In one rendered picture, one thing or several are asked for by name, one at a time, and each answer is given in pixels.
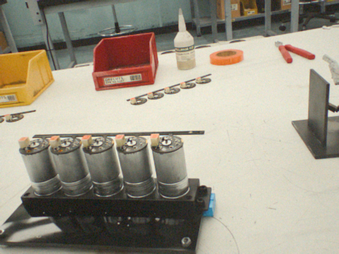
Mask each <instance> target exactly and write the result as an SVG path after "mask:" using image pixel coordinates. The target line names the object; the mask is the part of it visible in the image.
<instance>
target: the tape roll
mask: <svg viewBox="0 0 339 254"><path fill-rule="evenodd" d="M209 58H210V63H211V64H213V65H217V66H227V65H233V64H237V63H240V62H241V61H242V60H243V59H244V52H243V51H241V50H238V49H226V50H220V51H216V52H213V53H211V54H210V55H209Z"/></svg>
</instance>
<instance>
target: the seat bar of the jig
mask: <svg viewBox="0 0 339 254"><path fill-rule="evenodd" d="M122 178H123V177H122ZM122 180H123V183H124V179H122ZM154 180H155V186H156V188H155V190H154V192H153V193H152V194H150V195H148V196H146V197H142V198H132V197H130V196H128V195H127V193H126V188H125V184H124V187H123V189H122V190H121V191H120V192H119V193H118V194H116V195H114V196H110V197H99V196H97V195H96V194H95V192H94V188H92V189H91V190H89V191H88V192H86V193H84V194H82V195H79V196H76V197H69V196H65V194H64V191H63V188H61V189H60V190H58V191H57V192H56V193H54V194H51V195H48V196H37V195H35V193H34V190H33V187H32V185H31V186H30V187H29V188H28V189H27V190H26V191H25V192H24V193H23V195H22V196H21V197H20V199H21V201H22V204H23V206H24V207H48V208H94V209H125V210H155V211H186V212H195V211H196V204H197V203H196V199H197V198H198V195H199V186H200V180H199V178H189V187H190V190H189V191H188V193H187V194H186V195H184V196H182V197H180V198H176V199H167V198H163V197H162V196H160V194H159V190H158V185H157V179H156V178H154Z"/></svg>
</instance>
